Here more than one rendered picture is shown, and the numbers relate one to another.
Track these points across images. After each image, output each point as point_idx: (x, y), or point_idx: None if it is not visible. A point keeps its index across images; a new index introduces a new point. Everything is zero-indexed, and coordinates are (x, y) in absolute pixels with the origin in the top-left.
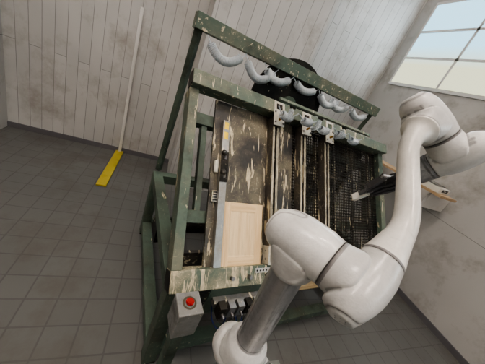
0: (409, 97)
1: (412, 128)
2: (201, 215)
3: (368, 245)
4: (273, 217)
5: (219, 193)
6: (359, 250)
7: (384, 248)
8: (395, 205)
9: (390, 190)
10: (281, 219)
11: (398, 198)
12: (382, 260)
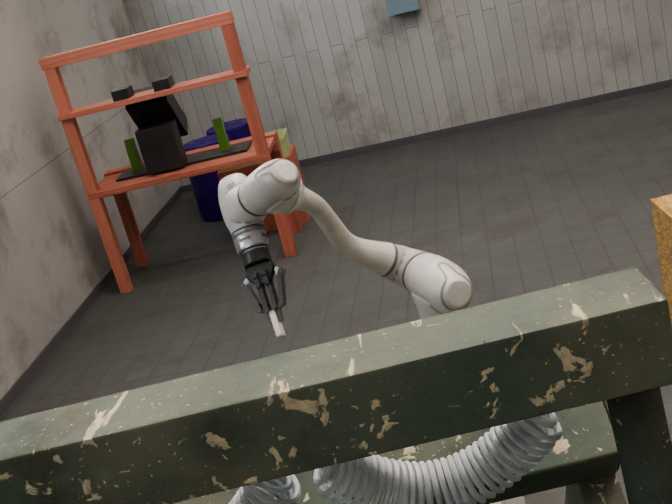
0: (282, 173)
1: (309, 190)
2: None
3: (396, 253)
4: (466, 279)
5: None
6: (412, 251)
7: (392, 244)
8: (350, 240)
9: (254, 292)
10: (463, 272)
11: (348, 234)
12: (401, 245)
